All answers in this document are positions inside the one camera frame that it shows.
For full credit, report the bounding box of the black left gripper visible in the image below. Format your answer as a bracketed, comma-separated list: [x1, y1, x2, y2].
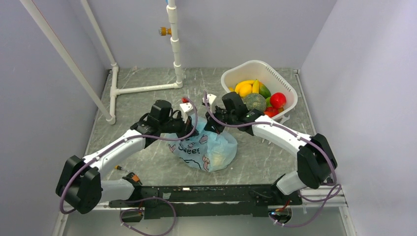
[159, 112, 199, 142]

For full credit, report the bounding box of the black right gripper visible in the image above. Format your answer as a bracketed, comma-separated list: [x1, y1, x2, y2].
[205, 104, 237, 134]

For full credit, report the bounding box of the light blue plastic bag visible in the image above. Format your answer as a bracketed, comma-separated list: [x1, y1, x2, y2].
[166, 117, 238, 172]

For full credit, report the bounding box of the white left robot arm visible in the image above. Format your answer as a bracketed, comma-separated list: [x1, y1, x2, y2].
[56, 100, 198, 214]

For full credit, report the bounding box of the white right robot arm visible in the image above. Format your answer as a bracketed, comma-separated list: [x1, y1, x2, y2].
[203, 92, 337, 204]

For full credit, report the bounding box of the green fake cantaloupe melon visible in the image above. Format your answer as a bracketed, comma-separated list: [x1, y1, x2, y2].
[243, 93, 267, 112]

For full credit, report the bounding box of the yellow fake pear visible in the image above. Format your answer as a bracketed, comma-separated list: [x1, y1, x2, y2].
[239, 84, 252, 97]

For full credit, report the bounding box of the yellow fake banana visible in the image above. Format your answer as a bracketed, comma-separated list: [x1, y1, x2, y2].
[234, 80, 255, 93]

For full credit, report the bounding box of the yellow green fake mango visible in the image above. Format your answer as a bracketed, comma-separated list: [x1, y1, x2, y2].
[252, 80, 271, 98]

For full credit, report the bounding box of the red fake apple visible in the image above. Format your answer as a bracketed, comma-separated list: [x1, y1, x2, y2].
[269, 92, 287, 109]

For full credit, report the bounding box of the silver open-end wrench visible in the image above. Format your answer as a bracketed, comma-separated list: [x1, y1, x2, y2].
[262, 115, 290, 145]

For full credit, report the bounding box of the white plastic basket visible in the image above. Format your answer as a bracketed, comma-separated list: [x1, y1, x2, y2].
[220, 60, 298, 121]

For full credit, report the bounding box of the orange pipe valve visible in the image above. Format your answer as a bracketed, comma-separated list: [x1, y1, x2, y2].
[159, 27, 172, 36]

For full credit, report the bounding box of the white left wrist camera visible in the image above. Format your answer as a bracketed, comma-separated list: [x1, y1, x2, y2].
[179, 97, 195, 123]

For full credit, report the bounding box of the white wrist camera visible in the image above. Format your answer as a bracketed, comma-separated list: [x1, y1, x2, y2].
[179, 97, 195, 123]
[206, 94, 217, 113]

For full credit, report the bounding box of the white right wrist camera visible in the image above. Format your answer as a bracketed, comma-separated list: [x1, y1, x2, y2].
[206, 94, 217, 113]

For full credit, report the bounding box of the white PVC pipe frame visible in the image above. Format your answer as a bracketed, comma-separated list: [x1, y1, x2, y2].
[21, 0, 185, 125]

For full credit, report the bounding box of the orange handled screwdriver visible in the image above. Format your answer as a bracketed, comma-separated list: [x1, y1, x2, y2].
[114, 165, 128, 172]

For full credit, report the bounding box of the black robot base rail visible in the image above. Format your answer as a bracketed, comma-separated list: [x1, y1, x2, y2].
[109, 184, 302, 219]

